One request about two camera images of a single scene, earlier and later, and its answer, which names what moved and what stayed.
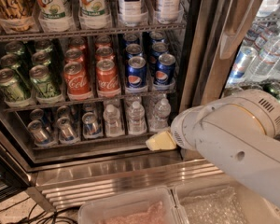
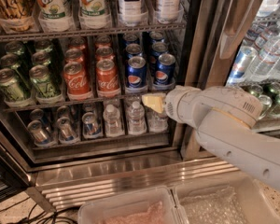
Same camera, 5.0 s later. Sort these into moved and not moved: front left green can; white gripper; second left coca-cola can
Moved: white gripper
Not moved: front left green can; second left coca-cola can
